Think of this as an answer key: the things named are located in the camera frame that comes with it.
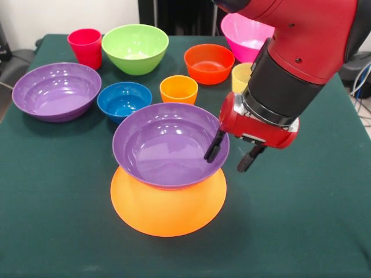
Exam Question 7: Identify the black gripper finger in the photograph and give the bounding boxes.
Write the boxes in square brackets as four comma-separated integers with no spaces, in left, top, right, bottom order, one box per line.
[203,129,226,163]
[237,144,268,173]

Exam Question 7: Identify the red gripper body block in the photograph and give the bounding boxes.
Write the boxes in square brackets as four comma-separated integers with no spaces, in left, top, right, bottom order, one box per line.
[219,92,301,150]

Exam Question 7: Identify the purple plastic bowl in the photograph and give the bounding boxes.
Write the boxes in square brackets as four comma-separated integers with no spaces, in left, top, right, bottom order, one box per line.
[11,62,103,123]
[112,102,231,188]

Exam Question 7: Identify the orange plastic cup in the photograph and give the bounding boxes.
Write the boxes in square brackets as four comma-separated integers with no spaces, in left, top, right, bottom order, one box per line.
[159,75,199,106]

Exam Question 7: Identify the large yellow-orange plastic bowl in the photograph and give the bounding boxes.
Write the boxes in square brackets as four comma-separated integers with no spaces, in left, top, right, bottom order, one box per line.
[110,166,228,238]

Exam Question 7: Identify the blue plastic bowl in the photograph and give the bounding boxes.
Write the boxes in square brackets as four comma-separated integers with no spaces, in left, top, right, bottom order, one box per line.
[96,82,153,125]

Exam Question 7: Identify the yellow plastic cup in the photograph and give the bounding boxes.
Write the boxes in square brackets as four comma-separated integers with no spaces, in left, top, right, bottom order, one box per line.
[231,62,254,94]

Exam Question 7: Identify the dark green table cloth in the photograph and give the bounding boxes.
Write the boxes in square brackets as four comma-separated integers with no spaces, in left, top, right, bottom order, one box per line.
[0,34,371,278]

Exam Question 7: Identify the red-orange plastic bowl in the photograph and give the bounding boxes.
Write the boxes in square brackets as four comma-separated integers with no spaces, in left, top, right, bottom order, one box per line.
[183,43,236,86]

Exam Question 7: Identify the large pink plastic bowl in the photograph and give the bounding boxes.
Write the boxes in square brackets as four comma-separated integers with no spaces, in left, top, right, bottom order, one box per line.
[220,13,276,63]

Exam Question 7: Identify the black floor stand base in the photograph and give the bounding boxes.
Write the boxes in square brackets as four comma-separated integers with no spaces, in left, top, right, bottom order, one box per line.
[0,47,38,87]
[341,50,371,85]

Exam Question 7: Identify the green plastic bowl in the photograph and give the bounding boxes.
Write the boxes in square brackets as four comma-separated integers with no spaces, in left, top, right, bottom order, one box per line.
[101,24,170,76]

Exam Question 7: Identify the red plastic cup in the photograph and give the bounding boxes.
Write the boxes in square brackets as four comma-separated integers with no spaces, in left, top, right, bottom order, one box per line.
[67,28,103,71]

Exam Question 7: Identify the floor cable bundle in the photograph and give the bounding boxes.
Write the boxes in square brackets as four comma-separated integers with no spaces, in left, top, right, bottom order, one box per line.
[349,62,371,116]

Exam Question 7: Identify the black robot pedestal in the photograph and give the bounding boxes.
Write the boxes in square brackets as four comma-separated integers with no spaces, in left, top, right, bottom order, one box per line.
[139,0,231,36]

